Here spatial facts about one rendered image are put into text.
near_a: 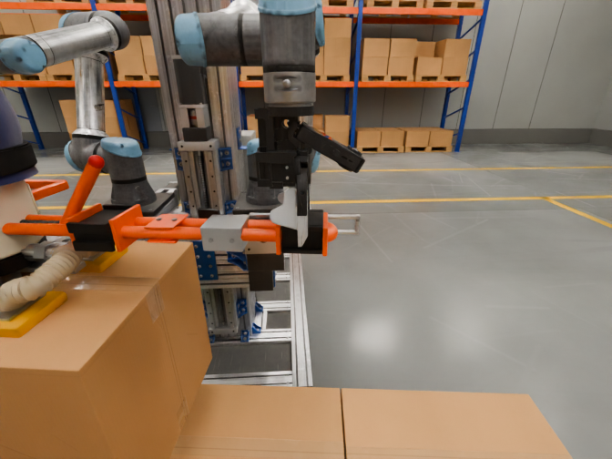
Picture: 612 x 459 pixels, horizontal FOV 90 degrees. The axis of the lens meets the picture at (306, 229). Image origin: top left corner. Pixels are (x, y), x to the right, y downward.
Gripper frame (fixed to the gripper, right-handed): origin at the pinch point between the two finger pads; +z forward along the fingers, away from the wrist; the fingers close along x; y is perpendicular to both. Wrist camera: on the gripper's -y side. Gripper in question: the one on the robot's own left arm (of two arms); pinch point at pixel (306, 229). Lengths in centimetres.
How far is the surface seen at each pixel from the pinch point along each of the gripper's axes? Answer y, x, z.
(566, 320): -169, -126, 121
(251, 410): 18, -13, 66
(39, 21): 575, -664, -164
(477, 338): -102, -106, 120
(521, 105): -567, -923, 13
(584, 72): -723, -939, -69
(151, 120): 459, -803, 38
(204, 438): 29, -4, 66
